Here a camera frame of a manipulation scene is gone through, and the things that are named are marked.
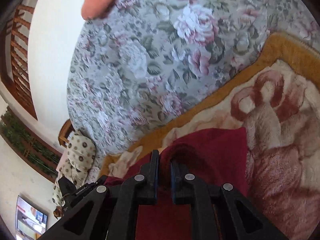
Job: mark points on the wooden side chair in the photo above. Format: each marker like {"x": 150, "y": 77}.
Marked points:
{"x": 65, "y": 132}

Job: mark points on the wooden window shutter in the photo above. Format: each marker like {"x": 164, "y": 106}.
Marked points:
{"x": 14, "y": 62}

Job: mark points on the green plant planter ledge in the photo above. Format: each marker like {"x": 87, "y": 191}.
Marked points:
{"x": 34, "y": 151}

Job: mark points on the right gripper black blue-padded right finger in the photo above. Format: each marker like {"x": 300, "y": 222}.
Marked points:
{"x": 218, "y": 212}

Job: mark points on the orange floral plush blanket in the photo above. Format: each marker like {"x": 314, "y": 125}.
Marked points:
{"x": 276, "y": 100}

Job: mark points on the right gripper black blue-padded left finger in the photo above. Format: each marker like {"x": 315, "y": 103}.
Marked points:
{"x": 110, "y": 212}

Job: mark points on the dark red long-sleeve shirt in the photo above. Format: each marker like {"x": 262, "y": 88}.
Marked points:
{"x": 217, "y": 156}

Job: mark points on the wall television screen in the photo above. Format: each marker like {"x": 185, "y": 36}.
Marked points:
{"x": 30, "y": 222}

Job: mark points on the floral blue sofa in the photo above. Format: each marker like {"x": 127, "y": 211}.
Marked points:
{"x": 145, "y": 62}

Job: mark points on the cream patterned cushion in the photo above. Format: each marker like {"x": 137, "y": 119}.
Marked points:
{"x": 81, "y": 152}
{"x": 67, "y": 174}

